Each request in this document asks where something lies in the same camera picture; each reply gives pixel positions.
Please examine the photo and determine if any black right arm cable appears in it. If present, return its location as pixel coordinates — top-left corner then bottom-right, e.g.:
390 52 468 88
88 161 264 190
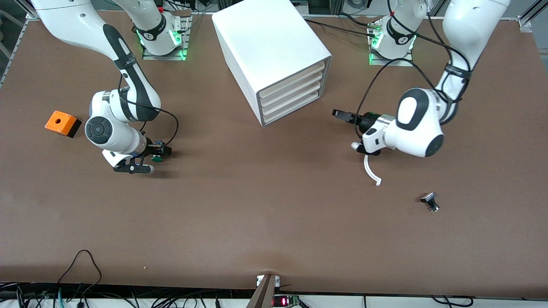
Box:
119 73 179 148

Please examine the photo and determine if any aluminium frame profile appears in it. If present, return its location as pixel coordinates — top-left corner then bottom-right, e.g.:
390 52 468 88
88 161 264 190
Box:
0 0 43 88
517 0 548 33

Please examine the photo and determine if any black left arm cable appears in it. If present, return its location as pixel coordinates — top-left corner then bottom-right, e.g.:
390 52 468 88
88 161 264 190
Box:
356 0 472 142

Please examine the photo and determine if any black table cable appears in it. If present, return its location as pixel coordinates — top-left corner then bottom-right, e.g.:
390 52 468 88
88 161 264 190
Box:
303 19 378 38
337 12 372 28

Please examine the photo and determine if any orange button enclosure box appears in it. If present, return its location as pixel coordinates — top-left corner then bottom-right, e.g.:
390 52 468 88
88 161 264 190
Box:
45 110 82 138

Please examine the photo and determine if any grey left arm base plate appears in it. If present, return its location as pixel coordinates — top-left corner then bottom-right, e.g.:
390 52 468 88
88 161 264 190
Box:
368 17 415 67

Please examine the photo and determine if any thin black cable loop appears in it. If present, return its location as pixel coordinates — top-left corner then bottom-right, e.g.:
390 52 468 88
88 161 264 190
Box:
57 249 103 296

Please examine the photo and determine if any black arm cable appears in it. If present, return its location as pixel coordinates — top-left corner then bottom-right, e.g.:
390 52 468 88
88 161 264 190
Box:
119 73 179 148
356 0 472 142

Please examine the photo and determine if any white curved plastic piece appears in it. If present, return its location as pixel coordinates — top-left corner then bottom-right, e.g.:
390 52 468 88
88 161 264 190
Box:
363 154 382 187

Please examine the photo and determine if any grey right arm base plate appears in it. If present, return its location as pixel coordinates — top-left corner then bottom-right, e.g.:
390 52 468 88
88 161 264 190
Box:
142 9 192 61

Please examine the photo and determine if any brown wooden post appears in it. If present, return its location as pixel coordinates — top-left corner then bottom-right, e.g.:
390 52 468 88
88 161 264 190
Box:
245 274 277 308

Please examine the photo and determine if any black rectangular push button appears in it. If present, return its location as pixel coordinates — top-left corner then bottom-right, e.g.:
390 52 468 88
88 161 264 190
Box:
420 192 441 213

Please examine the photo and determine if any tangled floor cable bundle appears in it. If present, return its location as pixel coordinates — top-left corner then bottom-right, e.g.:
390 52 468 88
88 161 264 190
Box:
0 280 240 308

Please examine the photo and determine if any red digit display device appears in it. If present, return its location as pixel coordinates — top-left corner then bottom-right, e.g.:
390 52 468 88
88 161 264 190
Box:
273 294 301 308

